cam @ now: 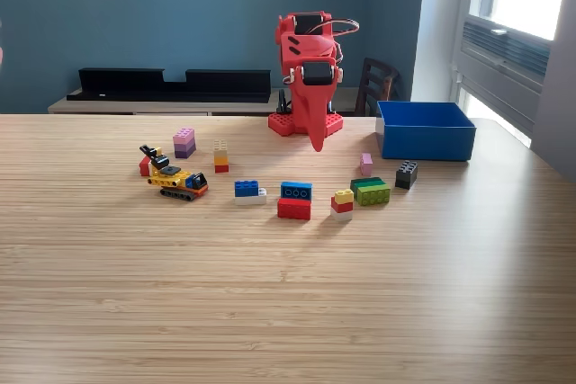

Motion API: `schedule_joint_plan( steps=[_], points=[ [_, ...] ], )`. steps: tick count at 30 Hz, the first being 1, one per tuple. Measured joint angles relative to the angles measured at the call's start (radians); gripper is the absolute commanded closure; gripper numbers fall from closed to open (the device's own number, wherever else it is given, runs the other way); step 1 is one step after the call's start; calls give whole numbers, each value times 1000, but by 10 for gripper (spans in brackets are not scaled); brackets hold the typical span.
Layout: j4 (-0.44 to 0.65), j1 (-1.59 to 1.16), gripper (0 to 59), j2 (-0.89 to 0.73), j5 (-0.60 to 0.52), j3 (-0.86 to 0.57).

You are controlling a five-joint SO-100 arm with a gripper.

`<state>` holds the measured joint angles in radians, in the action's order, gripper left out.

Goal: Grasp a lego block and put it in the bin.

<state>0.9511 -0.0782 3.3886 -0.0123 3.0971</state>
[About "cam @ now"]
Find yellow red white brick stack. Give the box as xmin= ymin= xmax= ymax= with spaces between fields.
xmin=330 ymin=188 xmax=355 ymax=222

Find blue red brick stack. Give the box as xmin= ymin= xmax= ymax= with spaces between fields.
xmin=276 ymin=181 xmax=313 ymax=221

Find green brick stack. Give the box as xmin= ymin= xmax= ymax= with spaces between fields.
xmin=349 ymin=175 xmax=392 ymax=207

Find black brick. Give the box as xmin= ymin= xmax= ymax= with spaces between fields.
xmin=394 ymin=160 xmax=419 ymax=191

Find blue plastic bin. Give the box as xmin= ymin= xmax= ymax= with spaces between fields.
xmin=375 ymin=101 xmax=477 ymax=163

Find dark wooden chair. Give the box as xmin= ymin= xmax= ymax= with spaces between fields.
xmin=354 ymin=58 xmax=401 ymax=118

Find blue white brick stack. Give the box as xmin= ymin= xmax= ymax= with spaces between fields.
xmin=233 ymin=180 xmax=267 ymax=206

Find tan orange red brick stack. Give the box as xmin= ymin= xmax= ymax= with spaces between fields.
xmin=212 ymin=139 xmax=230 ymax=174

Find pink purple brick stack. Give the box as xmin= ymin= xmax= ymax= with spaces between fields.
xmin=172 ymin=127 xmax=197 ymax=160

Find yellow toy digger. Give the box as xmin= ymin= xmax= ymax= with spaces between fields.
xmin=139 ymin=144 xmax=210 ymax=202

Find black shelf riser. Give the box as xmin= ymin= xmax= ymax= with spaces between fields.
xmin=66 ymin=67 xmax=273 ymax=103

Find grey window air conditioner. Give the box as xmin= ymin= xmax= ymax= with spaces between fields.
xmin=456 ymin=14 xmax=553 ymax=138

